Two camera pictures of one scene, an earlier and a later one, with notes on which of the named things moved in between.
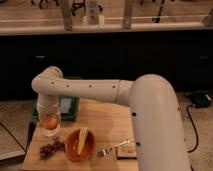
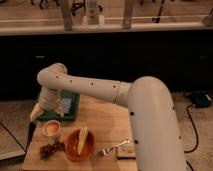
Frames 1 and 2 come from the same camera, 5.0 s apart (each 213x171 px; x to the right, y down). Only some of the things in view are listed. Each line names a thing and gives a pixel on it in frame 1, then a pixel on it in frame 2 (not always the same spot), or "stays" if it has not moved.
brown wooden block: x=128 y=151 stays
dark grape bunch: x=47 y=149 stays
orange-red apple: x=51 y=123 -> x=52 y=129
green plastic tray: x=69 y=116 stays
